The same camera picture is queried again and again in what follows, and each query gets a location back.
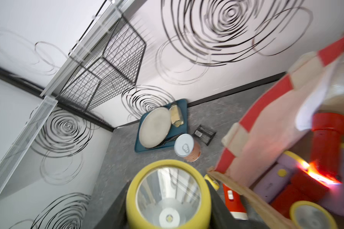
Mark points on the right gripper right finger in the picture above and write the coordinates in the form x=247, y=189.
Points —
x=221, y=217

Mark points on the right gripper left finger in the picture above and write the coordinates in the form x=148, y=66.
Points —
x=116, y=217

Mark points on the purple flashlight bottom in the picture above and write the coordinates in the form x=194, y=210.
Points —
x=168, y=194

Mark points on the red flashlight diagonal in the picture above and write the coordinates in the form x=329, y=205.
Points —
x=302, y=187

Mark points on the red flashlight bottom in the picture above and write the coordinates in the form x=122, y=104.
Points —
x=328, y=130

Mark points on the brown jute tote bag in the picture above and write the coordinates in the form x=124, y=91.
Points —
x=280, y=118

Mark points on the red white flashlight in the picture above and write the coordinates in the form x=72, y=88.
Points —
x=234, y=204

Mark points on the light green flashlight upper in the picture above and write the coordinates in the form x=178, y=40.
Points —
x=214, y=183

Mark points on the small orange can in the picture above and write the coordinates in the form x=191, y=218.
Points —
x=186, y=147

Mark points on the dark teal tray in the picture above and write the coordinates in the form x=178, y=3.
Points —
x=174, y=132

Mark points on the grey round plate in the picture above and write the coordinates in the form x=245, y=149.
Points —
x=155, y=127

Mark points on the white wire wall shelf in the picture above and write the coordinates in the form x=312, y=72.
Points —
x=20, y=146

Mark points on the black wire wall basket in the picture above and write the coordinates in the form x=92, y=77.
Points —
x=111, y=70

